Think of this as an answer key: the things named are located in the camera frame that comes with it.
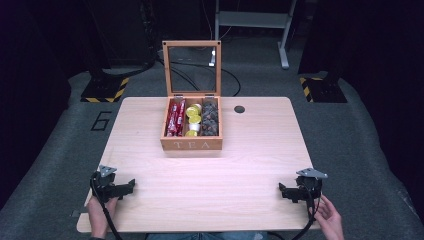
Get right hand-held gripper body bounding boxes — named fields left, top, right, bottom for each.
left=295, top=167, right=329, bottom=202

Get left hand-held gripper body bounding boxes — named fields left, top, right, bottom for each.
left=90, top=164, right=118, bottom=204

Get person's left hand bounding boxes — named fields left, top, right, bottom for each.
left=85, top=195, right=119, bottom=240

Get person's right hand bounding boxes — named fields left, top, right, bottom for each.
left=312, top=194, right=345, bottom=240

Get wooden box with glass lid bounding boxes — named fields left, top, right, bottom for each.
left=160, top=40, right=224, bottom=152

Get red stick sachet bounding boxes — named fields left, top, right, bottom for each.
left=170, top=99, right=183, bottom=137
left=177, top=99, right=187, bottom=136
left=165, top=101, right=176, bottom=138

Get black stand base striped tape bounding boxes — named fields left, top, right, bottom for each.
left=80, top=68, right=130, bottom=104
left=298, top=73, right=348, bottom=104

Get pile of dark packets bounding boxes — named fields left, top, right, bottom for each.
left=200, top=100, right=220, bottom=137

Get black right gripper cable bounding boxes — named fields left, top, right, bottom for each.
left=291, top=186, right=323, bottom=240

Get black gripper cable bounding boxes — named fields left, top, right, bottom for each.
left=89, top=171, right=124, bottom=240
left=291, top=186, right=323, bottom=240

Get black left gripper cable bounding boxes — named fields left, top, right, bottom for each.
left=89, top=171, right=124, bottom=240

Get black floor cable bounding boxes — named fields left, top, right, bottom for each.
left=155, top=54, right=242, bottom=98

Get white metal desk frame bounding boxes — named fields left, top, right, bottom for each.
left=208, top=0, right=298, bottom=70

